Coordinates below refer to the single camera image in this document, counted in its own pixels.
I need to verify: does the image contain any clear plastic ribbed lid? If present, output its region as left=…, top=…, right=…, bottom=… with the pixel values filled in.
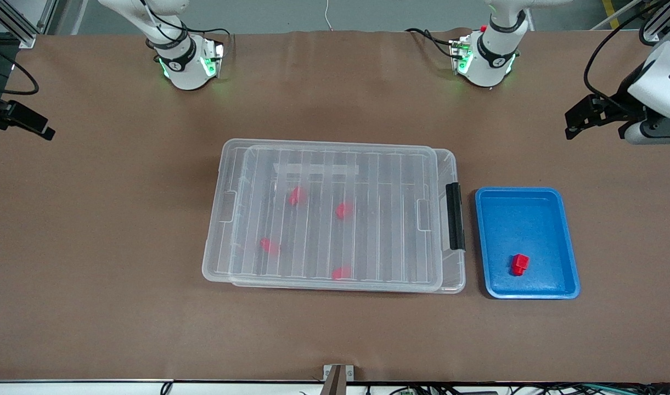
left=202, top=138, right=444, bottom=293

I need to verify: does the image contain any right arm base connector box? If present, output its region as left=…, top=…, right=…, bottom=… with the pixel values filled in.
left=200, top=37, right=226, bottom=78

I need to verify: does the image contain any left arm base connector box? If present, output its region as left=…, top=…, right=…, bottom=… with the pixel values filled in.
left=449, top=36, right=474, bottom=76

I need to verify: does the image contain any clear plastic storage box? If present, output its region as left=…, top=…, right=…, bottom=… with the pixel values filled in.
left=229, top=144, right=468, bottom=295

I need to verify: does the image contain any blue plastic tray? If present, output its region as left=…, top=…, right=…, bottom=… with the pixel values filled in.
left=475, top=187, right=582, bottom=301

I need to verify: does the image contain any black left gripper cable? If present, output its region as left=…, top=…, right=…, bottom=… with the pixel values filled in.
left=583, top=0, right=670, bottom=104

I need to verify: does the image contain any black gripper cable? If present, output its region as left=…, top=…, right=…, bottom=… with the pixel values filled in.
left=583, top=0, right=670, bottom=104
left=0, top=57, right=41, bottom=97

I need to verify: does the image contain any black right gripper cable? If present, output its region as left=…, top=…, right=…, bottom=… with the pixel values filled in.
left=0, top=57, right=41, bottom=97

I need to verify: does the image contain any black box latch handle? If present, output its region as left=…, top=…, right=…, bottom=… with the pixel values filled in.
left=446, top=183, right=466, bottom=252

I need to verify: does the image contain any black left arm base cable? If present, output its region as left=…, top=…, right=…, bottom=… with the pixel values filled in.
left=404, top=27, right=457, bottom=59

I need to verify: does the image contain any grey metal bracket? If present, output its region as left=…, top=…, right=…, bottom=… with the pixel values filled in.
left=323, top=364, right=355, bottom=381

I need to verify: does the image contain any brown camera mount post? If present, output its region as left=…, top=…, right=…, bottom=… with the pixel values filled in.
left=320, top=365, right=347, bottom=395

